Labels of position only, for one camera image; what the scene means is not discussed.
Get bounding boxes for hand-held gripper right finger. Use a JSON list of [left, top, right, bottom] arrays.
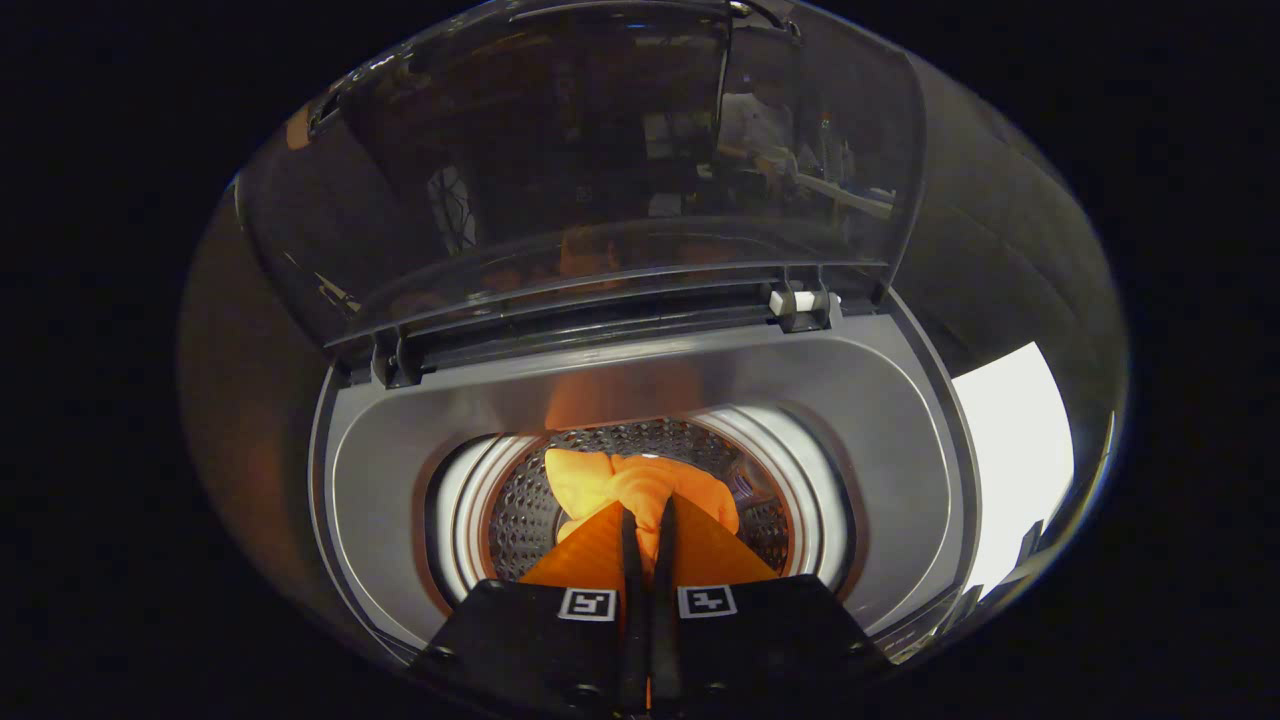
[[652, 497, 891, 714]]

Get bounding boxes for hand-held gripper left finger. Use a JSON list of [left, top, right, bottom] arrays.
[[415, 500, 649, 716]]

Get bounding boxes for orange polo shirt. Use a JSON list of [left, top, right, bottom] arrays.
[[545, 448, 741, 573]]

